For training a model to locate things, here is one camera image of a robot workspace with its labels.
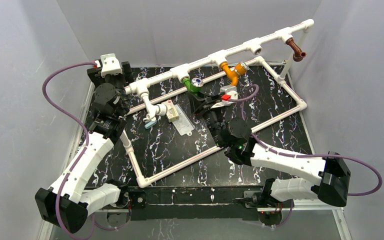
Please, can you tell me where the orange water faucet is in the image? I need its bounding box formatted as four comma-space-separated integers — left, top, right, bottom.
219, 61, 249, 87

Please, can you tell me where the small cardboard box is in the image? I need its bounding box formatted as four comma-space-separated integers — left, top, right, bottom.
163, 99, 180, 123

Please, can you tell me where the aluminium table frame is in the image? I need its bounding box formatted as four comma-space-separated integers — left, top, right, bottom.
36, 66, 354, 240

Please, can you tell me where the white water faucet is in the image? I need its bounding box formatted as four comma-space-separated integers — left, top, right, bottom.
139, 92, 168, 122

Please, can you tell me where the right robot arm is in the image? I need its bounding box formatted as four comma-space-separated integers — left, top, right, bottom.
188, 93, 351, 207

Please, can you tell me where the white PVC pipe frame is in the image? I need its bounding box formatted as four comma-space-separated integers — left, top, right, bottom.
119, 18, 315, 189

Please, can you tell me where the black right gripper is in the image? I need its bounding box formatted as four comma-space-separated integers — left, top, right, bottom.
186, 90, 226, 149

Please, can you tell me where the light blue faucet handle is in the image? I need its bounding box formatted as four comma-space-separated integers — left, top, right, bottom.
144, 120, 157, 130

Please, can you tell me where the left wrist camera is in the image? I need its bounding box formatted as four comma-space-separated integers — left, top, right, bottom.
94, 53, 123, 78

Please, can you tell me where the brown water faucet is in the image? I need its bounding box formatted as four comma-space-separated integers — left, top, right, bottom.
285, 37, 307, 62

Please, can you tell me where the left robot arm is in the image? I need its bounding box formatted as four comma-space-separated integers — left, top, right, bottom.
35, 60, 133, 238

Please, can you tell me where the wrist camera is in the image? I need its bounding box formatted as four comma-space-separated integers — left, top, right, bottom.
210, 85, 238, 109
94, 53, 123, 78

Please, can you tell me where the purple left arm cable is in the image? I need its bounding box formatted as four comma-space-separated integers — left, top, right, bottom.
42, 61, 98, 240

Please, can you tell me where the green water faucet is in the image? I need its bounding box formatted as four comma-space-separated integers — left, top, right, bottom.
181, 77, 204, 97

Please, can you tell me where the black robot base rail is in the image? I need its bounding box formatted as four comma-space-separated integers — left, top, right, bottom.
107, 186, 283, 229

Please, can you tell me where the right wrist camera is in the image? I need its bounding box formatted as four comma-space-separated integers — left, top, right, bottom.
210, 85, 238, 109

